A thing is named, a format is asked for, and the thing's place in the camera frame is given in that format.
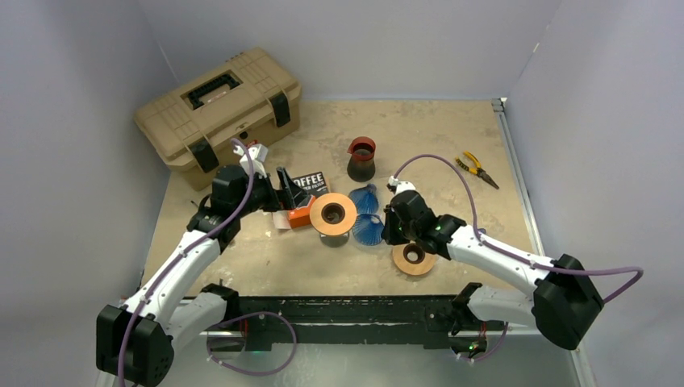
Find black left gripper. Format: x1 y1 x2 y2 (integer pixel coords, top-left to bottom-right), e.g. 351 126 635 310
234 167 308 218

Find blue glass dripper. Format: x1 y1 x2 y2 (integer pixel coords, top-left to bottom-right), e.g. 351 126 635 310
352 214 384 246
348 183 379 214

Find wooden dripper ring holder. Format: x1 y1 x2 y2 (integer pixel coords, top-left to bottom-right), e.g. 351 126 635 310
310 193 357 237

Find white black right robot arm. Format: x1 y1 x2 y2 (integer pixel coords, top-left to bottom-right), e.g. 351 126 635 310
382 190 604 350

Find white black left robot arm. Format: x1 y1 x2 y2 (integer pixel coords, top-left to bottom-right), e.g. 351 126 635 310
95 164 308 386

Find black orange coffee filter box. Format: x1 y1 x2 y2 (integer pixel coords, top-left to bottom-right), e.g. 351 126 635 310
287 171 329 229

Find white paper coffee filters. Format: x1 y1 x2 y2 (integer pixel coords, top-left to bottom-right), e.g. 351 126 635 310
272 210 292 231

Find clear glass carafe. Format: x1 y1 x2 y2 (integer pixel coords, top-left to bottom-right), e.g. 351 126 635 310
319 232 349 248

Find dark carafe with red rim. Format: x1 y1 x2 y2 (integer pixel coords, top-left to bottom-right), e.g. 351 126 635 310
347 136 376 182

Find yellow black pliers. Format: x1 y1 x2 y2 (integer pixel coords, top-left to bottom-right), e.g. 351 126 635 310
455 152 500 189

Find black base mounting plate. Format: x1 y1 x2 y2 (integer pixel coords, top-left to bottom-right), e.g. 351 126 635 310
210 295 504 351

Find tan plastic toolbox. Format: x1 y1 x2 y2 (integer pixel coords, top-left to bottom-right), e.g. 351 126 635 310
133 48 302 191

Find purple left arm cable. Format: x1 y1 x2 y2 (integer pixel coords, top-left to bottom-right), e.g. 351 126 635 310
116 138 257 387

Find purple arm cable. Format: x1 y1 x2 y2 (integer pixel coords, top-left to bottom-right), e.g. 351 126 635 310
392 154 645 306
116 138 257 387

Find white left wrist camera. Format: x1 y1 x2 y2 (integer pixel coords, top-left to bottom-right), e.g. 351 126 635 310
233 144 269 177

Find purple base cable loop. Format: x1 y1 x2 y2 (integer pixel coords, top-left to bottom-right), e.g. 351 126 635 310
205 312 296 377

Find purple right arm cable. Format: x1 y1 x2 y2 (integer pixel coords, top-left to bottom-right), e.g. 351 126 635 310
392 154 645 306

